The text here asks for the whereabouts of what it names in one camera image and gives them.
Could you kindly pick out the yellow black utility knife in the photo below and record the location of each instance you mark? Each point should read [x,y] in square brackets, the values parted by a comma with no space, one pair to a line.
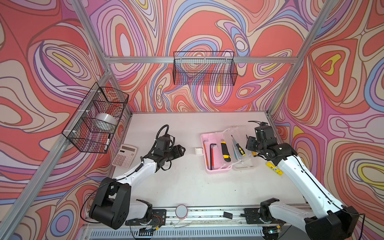
[225,151]

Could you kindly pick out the pink tape roll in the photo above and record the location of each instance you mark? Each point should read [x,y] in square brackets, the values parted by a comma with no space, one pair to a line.
[181,212]

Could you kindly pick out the orange hex key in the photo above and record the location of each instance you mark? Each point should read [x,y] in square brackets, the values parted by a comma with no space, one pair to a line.
[205,153]

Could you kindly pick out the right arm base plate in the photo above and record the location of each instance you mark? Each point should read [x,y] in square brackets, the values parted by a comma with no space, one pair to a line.
[252,216]

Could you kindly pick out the black wire basket left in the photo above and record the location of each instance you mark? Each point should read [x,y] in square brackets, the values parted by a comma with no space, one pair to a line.
[80,130]

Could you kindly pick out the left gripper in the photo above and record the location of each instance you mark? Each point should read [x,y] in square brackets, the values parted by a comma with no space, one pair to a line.
[177,150]

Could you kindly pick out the black wire basket back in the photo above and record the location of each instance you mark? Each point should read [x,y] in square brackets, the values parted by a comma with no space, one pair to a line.
[204,68]

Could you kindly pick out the red hex key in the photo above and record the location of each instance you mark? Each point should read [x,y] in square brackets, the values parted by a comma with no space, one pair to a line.
[212,157]

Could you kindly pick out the yellow black screwdriver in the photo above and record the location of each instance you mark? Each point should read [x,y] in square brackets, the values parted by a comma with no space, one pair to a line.
[238,147]

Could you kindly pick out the clear tool box lid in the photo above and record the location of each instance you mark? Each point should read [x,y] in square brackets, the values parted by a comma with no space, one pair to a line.
[241,158]

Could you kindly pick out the white calculator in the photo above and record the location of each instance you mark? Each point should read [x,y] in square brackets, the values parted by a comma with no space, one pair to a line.
[125,156]

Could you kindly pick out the small black block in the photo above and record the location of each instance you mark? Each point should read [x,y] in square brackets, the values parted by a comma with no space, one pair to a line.
[228,215]

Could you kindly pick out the black wire basket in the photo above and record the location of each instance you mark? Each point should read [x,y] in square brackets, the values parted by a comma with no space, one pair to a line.
[80,130]
[204,68]

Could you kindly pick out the black marker pen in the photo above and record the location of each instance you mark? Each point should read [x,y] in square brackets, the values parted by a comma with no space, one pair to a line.
[107,142]

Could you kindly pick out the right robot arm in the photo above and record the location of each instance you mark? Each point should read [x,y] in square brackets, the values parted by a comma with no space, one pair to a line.
[329,218]

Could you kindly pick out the white box latch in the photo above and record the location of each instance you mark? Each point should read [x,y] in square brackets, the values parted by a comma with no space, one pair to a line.
[199,151]

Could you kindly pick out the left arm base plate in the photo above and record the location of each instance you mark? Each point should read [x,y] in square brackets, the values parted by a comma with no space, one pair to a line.
[157,219]

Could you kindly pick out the silver duct tape roll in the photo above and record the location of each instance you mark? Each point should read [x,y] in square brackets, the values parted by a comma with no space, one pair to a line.
[105,122]

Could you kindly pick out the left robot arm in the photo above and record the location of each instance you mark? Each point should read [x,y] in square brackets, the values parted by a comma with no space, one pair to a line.
[113,206]

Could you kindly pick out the pink plastic tool box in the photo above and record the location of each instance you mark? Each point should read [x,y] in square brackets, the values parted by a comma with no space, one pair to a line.
[215,138]

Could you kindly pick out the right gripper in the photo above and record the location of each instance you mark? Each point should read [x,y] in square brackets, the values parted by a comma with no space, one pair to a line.
[250,142]

